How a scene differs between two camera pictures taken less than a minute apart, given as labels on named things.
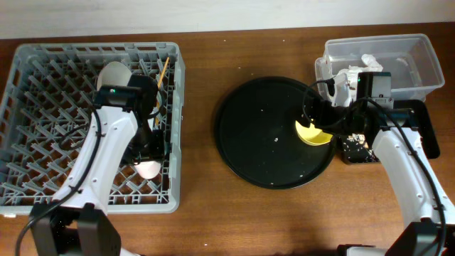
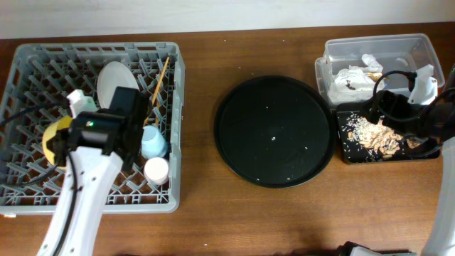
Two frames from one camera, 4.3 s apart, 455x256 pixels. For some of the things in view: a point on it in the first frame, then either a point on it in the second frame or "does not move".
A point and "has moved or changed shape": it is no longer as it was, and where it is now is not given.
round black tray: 257,139 does not move
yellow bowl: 311,136 to 62,122
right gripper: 321,119 to 397,102
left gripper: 146,153 to 134,129
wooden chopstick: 164,68 does not move
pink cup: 148,169 has moved or changed shape
